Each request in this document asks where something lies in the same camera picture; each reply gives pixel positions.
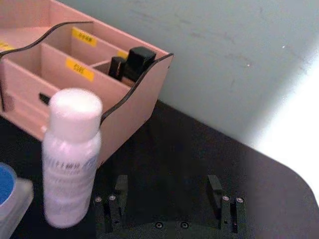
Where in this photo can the pink wooden organizer box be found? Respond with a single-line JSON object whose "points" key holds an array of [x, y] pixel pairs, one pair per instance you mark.
{"points": [[74, 74]]}

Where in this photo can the small black cosmetic tube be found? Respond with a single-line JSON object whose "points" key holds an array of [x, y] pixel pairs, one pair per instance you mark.
{"points": [[116, 68]]}

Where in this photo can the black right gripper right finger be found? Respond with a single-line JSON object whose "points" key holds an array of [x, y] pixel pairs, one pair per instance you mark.
{"points": [[224, 204]]}

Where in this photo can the white plastic bottle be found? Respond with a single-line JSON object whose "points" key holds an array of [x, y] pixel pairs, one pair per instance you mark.
{"points": [[71, 159]]}

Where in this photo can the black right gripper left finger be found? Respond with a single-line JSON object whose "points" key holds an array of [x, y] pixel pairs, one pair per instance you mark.
{"points": [[117, 199]]}

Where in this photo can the clear jar with blue lid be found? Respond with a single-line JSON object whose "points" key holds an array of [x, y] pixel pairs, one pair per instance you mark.
{"points": [[11, 196]]}

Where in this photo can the black rectangular cosmetic bottle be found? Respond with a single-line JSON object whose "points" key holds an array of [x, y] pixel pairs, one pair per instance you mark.
{"points": [[135, 66]]}

